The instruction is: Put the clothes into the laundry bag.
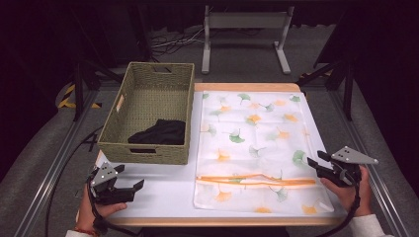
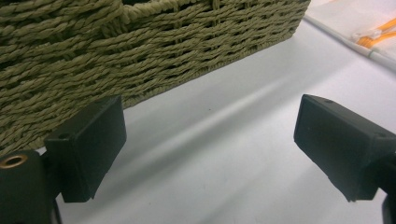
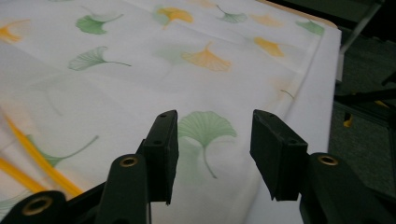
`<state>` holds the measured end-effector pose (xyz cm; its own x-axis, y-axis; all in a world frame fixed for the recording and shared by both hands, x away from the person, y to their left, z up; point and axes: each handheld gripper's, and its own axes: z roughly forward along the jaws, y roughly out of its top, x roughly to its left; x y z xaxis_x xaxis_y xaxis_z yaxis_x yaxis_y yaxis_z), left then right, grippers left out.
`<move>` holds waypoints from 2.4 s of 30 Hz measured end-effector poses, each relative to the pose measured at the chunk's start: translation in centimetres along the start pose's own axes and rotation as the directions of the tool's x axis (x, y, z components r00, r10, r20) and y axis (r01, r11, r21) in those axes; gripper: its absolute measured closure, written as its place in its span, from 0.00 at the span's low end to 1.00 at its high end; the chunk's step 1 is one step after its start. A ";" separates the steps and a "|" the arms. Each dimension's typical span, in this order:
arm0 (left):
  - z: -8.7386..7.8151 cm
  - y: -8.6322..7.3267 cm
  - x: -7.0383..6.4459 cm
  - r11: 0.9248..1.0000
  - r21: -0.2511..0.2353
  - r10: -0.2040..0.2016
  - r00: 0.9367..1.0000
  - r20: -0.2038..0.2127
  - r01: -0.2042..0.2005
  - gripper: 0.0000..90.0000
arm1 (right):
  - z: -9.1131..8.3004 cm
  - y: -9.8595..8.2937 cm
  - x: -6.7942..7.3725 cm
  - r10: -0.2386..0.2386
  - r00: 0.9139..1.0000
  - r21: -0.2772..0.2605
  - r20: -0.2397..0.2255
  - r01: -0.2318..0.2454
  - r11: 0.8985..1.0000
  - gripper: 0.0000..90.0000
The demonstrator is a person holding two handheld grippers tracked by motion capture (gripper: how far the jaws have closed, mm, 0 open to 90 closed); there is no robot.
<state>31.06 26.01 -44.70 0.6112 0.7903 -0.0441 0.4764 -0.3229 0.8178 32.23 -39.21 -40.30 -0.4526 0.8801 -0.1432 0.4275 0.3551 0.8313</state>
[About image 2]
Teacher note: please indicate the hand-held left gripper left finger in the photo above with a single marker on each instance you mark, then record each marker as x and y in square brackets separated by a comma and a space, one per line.
[88, 146]

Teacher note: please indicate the white leaf-print cloth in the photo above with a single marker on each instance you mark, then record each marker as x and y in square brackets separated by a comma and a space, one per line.
[358, 21]

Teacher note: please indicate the green woven basket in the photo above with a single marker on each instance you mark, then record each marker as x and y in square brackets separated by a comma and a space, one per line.
[124, 62]

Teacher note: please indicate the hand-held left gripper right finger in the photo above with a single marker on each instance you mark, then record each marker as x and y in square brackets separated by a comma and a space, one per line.
[336, 143]

